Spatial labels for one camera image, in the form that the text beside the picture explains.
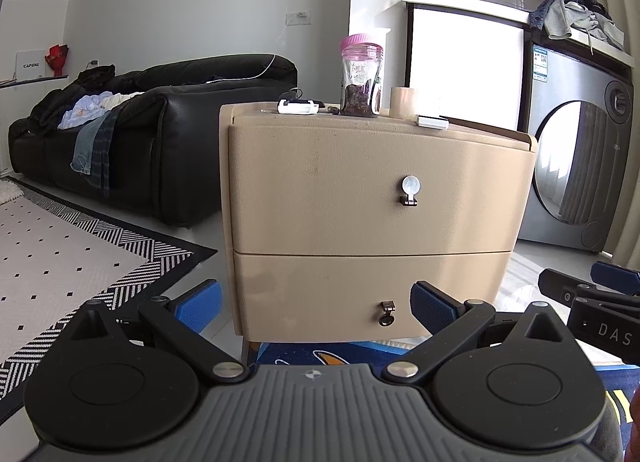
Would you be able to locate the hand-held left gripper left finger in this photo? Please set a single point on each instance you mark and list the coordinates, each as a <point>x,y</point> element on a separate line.
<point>200,299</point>

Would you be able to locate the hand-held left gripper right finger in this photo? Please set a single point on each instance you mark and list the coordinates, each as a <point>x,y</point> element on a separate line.
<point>435,309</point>

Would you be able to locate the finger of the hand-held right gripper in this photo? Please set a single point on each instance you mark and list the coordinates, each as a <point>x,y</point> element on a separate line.
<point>565,287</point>

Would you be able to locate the dark metal drawer pull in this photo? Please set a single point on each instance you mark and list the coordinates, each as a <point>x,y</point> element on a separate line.
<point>386,314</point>

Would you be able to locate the beige drawer with dark pull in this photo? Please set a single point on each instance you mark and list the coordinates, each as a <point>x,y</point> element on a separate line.
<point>310,292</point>

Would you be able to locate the round silver drawer knob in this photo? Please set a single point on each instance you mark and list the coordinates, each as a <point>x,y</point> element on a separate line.
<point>410,187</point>

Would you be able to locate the beige nightstand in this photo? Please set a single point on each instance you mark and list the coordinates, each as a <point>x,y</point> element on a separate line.
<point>224,167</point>

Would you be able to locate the white rug with black border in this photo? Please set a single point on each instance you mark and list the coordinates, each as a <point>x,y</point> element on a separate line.
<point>50,252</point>

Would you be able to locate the black leather sofa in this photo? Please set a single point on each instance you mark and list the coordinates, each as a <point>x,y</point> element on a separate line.
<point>200,142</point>

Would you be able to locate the blue jeans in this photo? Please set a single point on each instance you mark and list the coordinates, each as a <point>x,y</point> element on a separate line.
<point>92,147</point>

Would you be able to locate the white remote control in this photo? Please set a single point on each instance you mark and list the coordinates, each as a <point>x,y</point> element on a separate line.
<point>432,122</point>

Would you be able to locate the grey washing machine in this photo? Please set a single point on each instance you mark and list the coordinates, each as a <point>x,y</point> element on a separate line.
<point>565,82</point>

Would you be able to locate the roll of clear packing tape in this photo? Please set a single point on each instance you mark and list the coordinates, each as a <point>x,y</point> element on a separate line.
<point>404,103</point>

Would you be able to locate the white garment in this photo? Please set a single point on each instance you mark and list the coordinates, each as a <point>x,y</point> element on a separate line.
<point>122,98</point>

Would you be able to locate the pen in white package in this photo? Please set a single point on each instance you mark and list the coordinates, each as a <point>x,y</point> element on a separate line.
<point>298,107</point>

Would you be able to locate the white fluffy rug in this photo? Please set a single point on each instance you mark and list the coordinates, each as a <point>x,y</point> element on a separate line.
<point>10,190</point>

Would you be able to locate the light blue garment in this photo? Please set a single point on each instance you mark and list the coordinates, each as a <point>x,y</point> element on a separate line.
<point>82,112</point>

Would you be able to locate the white cabinet door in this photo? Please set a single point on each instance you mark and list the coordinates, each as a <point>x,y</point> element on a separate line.
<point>465,67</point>

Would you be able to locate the clear jar with pink lid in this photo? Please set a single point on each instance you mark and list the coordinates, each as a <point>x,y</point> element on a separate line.
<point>361,72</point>

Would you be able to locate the pile of grey blue clothes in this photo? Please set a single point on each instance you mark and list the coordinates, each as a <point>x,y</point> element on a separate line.
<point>570,17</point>

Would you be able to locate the white side cabinet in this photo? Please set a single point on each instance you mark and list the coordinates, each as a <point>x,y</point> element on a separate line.
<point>30,81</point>

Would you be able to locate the red flower bouquet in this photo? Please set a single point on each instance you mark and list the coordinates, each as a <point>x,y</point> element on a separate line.
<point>56,59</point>

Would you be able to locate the white printed box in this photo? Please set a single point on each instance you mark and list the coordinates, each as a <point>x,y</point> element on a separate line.
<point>30,64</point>

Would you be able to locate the white wall socket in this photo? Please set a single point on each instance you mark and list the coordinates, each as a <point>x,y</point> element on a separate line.
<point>298,18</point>

